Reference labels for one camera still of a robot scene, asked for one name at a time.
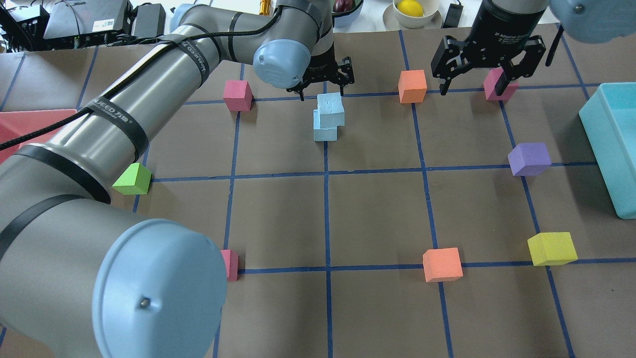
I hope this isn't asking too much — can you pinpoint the black idle gripper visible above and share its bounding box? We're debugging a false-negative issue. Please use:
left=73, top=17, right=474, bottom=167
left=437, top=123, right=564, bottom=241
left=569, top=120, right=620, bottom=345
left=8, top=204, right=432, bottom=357
left=431, top=0, right=549, bottom=96

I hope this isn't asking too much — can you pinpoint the black gripper holding block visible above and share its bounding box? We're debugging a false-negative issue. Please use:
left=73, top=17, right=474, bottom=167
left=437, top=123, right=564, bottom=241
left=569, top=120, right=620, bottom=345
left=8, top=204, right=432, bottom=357
left=286, top=47, right=356, bottom=101

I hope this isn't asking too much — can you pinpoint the silver robot arm near pink tray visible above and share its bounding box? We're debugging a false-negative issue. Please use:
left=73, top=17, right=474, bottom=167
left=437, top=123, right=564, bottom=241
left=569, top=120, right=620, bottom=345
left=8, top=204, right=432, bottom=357
left=431, top=0, right=636, bottom=95

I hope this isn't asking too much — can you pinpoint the silver robot arm near blue tray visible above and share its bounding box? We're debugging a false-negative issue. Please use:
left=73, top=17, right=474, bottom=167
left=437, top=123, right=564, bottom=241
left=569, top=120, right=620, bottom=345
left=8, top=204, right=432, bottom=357
left=0, top=0, right=332, bottom=358

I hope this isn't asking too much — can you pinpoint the pink foam block far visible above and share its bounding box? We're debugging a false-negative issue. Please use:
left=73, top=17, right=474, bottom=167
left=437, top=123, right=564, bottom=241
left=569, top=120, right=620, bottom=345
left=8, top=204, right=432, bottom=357
left=483, top=68, right=520, bottom=102

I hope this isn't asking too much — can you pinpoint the pink foam block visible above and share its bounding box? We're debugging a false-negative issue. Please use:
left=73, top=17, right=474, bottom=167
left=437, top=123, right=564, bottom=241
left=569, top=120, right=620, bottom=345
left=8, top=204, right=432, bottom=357
left=223, top=80, right=253, bottom=112
left=483, top=68, right=520, bottom=102

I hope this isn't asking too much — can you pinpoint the orange foam block window side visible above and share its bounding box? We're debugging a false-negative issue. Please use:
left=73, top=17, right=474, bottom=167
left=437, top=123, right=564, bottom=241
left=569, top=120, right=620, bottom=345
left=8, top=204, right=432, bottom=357
left=398, top=69, right=428, bottom=104

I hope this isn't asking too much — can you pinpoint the blue bowl with fruit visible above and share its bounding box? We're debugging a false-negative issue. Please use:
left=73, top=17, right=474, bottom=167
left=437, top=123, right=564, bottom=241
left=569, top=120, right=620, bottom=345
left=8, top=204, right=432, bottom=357
left=331, top=0, right=364, bottom=28

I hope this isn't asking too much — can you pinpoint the pink foam block left side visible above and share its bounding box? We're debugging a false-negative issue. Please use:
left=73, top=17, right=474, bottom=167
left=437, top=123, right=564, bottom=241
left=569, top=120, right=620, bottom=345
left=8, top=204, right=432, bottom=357
left=223, top=80, right=253, bottom=112

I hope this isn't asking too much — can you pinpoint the purple foam block centre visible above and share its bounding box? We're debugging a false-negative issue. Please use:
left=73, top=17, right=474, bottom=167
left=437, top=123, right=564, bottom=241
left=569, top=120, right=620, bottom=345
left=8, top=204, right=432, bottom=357
left=507, top=142, right=552, bottom=177

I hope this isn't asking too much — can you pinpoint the cream bowl with lemon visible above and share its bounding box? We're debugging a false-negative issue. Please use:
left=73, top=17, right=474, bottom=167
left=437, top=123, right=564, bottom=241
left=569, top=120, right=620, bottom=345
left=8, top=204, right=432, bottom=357
left=383, top=0, right=442, bottom=30

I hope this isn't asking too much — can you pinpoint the gold cylinder tool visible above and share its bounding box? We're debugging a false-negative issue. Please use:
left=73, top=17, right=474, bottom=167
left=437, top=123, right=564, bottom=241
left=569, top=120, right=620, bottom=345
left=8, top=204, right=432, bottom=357
left=259, top=0, right=272, bottom=16

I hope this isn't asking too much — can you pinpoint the cyan plastic tray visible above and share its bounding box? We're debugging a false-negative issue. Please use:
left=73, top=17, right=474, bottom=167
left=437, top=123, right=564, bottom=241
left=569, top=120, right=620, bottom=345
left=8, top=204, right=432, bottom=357
left=579, top=82, right=636, bottom=219

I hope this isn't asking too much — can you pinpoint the yellow foam block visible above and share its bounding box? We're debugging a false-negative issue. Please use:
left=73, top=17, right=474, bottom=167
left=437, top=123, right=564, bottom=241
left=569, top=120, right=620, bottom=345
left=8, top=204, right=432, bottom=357
left=527, top=232, right=579, bottom=267

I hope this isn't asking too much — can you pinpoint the orange foam block base side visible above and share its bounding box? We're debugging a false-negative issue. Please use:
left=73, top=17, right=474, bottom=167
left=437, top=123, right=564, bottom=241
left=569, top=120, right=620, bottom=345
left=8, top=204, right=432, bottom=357
left=422, top=248, right=464, bottom=283

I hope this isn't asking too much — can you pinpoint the black power adapter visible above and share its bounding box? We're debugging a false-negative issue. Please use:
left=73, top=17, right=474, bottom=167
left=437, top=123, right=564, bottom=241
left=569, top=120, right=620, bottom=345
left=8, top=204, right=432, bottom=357
left=131, top=3, right=166, bottom=38

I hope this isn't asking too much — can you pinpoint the magenta foam block near base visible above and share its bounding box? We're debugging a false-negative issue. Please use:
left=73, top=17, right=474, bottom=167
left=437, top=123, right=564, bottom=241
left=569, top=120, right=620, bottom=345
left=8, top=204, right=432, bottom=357
left=221, top=249, right=240, bottom=282

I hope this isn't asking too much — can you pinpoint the green foam block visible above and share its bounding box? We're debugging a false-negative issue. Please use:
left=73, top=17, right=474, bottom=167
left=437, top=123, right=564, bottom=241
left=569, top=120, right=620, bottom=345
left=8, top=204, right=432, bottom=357
left=112, top=163, right=153, bottom=195

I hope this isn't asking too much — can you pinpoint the pink plastic tray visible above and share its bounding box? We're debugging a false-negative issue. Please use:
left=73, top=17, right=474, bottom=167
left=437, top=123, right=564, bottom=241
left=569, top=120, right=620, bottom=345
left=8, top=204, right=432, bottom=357
left=0, top=109, right=77, bottom=163

